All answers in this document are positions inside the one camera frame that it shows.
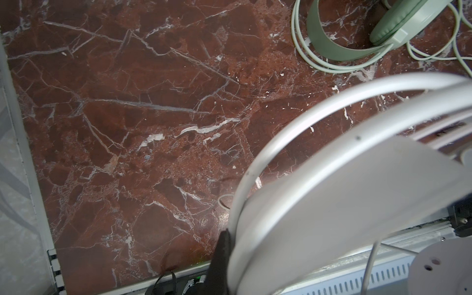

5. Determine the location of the mint green over-ear headphones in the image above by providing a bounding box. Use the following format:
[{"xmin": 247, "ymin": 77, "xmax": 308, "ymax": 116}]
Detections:
[{"xmin": 291, "ymin": 1, "xmax": 451, "ymax": 74}]

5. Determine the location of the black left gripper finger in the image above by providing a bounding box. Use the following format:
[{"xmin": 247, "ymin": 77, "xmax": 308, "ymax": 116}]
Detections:
[{"xmin": 200, "ymin": 230, "xmax": 232, "ymax": 295}]

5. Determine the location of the mint green headphone cable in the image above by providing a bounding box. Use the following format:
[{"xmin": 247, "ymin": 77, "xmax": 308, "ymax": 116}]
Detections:
[{"xmin": 383, "ymin": 0, "xmax": 472, "ymax": 78}]

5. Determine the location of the white over-ear headphones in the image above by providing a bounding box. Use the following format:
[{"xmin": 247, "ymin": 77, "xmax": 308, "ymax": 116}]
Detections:
[{"xmin": 227, "ymin": 73, "xmax": 472, "ymax": 295}]

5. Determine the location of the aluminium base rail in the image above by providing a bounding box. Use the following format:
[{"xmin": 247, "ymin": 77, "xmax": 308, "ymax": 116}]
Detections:
[{"xmin": 49, "ymin": 220, "xmax": 457, "ymax": 295}]

